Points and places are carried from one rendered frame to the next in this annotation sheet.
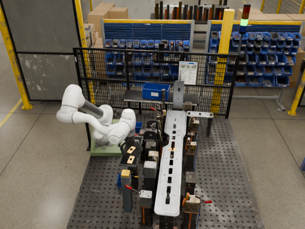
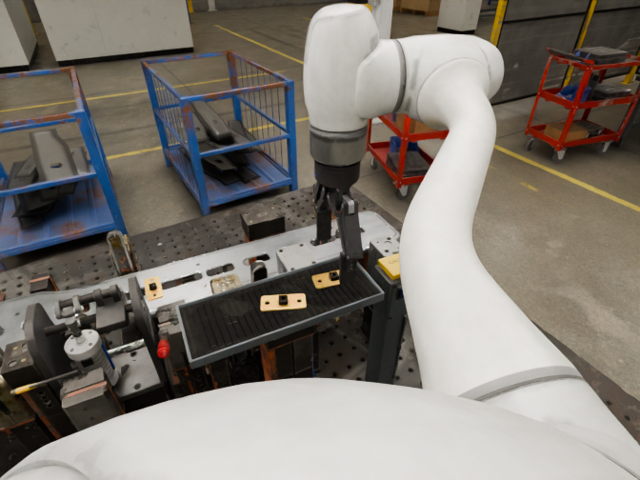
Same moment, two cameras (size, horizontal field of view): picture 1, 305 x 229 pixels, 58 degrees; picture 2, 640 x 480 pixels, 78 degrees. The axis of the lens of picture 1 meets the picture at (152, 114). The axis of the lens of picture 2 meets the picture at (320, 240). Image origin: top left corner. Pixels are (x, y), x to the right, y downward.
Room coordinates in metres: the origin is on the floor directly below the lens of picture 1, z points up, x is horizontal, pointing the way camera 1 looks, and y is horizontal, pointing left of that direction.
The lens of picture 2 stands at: (1.98, 0.66, 1.70)
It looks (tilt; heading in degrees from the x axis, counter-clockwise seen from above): 37 degrees down; 238
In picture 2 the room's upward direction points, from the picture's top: straight up
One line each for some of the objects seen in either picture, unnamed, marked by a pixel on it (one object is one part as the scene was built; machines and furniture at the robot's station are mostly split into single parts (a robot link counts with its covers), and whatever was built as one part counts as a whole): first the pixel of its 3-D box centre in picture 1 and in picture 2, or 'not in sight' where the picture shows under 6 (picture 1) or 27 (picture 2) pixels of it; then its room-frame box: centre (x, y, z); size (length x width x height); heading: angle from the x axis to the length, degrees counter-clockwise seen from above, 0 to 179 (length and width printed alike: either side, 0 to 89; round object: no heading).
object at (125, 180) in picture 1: (127, 193); (386, 337); (1.49, 0.21, 0.92); 0.08 x 0.08 x 0.44; 83
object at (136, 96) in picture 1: (160, 97); not in sight; (2.86, -0.10, 1.01); 0.90 x 0.22 x 0.03; 83
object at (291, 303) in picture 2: (131, 149); (283, 300); (1.75, 0.18, 1.17); 0.08 x 0.04 x 0.01; 153
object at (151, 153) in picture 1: (153, 169); (237, 339); (1.80, -0.01, 0.89); 0.13 x 0.11 x 0.38; 83
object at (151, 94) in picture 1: (156, 91); not in sight; (2.86, -0.04, 1.09); 0.30 x 0.17 x 0.13; 77
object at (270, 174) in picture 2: not in sight; (220, 130); (0.97, -2.48, 0.47); 1.20 x 0.80 x 0.95; 89
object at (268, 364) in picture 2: (132, 170); (288, 376); (1.75, 0.17, 0.92); 0.10 x 0.08 x 0.45; 173
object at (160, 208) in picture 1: (173, 151); (161, 285); (1.92, -0.19, 1.00); 1.38 x 0.22 x 0.02; 173
